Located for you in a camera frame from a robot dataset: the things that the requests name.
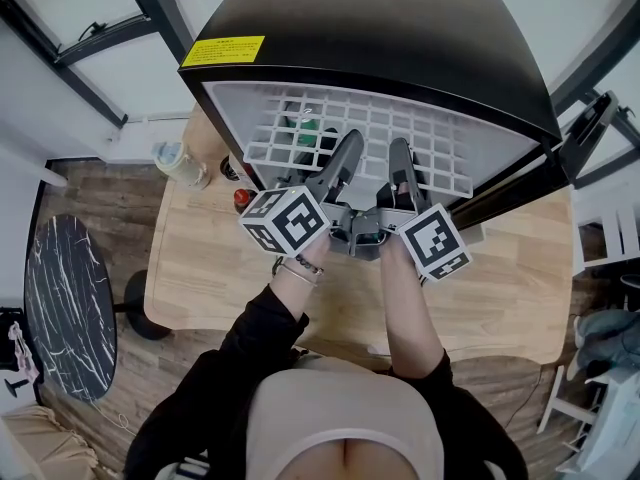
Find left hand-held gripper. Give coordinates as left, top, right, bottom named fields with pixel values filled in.
left=238, top=127, right=365, bottom=258

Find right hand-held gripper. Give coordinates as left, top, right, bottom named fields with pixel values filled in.
left=352, top=137, right=474, bottom=283

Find white wire fridge shelf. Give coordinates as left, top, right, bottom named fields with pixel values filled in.
left=243, top=95, right=474, bottom=199

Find person's right forearm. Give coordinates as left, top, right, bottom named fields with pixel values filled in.
left=379, top=235, right=447, bottom=379

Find person's left forearm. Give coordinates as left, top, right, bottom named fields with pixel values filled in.
left=269, top=237, right=332, bottom=322

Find black mini fridge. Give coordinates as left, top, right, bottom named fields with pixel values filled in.
left=177, top=0, right=565, bottom=232

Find green soda can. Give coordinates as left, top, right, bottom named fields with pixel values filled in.
left=284, top=102, right=321, bottom=149

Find cola bottle with red cap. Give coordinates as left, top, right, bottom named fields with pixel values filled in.
left=232, top=187, right=259, bottom=215

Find silver bangle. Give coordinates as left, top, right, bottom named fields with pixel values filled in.
left=277, top=262, right=319, bottom=288

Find beige tumbler cup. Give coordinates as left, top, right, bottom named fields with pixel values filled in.
left=151, top=140, right=212, bottom=190

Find person's grey trousers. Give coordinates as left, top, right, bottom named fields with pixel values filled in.
left=292, top=350, right=394, bottom=375

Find person's black jacket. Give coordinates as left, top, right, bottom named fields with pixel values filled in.
left=124, top=282, right=531, bottom=480

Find white wooden rack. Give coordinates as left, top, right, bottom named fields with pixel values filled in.
left=569, top=180, right=640, bottom=277

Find black framed window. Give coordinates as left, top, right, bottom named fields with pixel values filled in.
left=0, top=0, right=199, bottom=129
left=549, top=0, right=640, bottom=149

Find person's torso in beige top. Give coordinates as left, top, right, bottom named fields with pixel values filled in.
left=244, top=367, right=446, bottom=480

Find black round stool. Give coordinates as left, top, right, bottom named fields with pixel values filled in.
left=619, top=273, right=640, bottom=314

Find black marble round table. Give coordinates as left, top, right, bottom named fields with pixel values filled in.
left=23, top=213, right=174, bottom=403

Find white chair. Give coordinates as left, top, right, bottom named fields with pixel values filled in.
left=537, top=365, right=640, bottom=480

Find black metal stand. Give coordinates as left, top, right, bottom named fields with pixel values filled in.
left=0, top=307, right=46, bottom=399

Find pink white hanging item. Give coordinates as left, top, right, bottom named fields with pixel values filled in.
left=8, top=321, right=41, bottom=384

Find beige cloth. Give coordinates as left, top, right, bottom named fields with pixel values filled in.
left=0, top=405, right=99, bottom=480

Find black coiled cable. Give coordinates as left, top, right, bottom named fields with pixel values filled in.
left=219, top=156, right=251, bottom=183

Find black bead bracelet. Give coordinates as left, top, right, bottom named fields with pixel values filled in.
left=293, top=253, right=325, bottom=277

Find white floor cable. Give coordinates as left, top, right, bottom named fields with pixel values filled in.
left=84, top=402, right=136, bottom=439

